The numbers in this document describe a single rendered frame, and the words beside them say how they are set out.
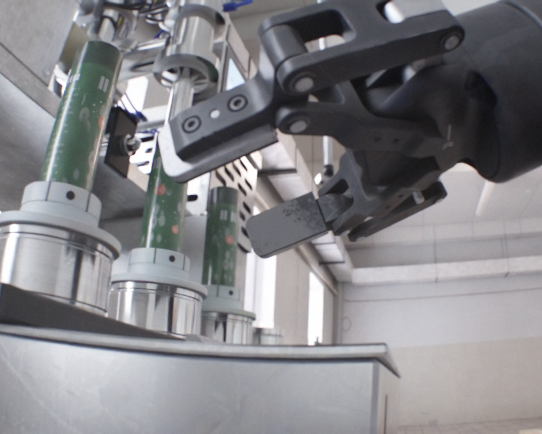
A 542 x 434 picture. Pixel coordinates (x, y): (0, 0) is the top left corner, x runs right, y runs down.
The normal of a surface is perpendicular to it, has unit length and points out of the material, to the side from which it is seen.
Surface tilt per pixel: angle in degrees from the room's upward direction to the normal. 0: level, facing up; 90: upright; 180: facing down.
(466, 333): 90
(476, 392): 90
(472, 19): 69
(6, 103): 180
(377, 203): 103
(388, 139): 160
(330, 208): 90
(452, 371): 90
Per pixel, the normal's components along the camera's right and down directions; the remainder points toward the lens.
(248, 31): -0.30, -0.35
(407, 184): -0.82, -0.02
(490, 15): -0.38, -0.63
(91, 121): 0.79, -0.18
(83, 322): 0.95, -0.07
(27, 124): -0.05, 0.94
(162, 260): 0.34, -0.31
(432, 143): 0.28, 0.86
